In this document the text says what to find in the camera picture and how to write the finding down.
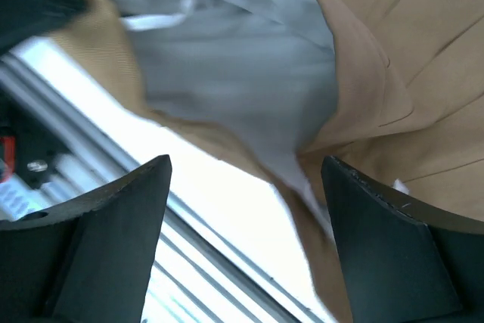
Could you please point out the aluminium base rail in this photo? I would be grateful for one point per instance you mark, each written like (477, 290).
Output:
(193, 279)

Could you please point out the tan pleated skirt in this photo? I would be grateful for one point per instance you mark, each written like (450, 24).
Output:
(394, 88)

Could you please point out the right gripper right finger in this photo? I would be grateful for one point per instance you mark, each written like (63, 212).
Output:
(403, 260)

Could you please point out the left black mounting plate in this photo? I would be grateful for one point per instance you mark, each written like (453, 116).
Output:
(28, 148)

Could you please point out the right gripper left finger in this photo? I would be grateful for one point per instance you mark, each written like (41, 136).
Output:
(88, 259)

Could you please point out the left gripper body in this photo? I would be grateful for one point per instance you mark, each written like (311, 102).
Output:
(23, 19)

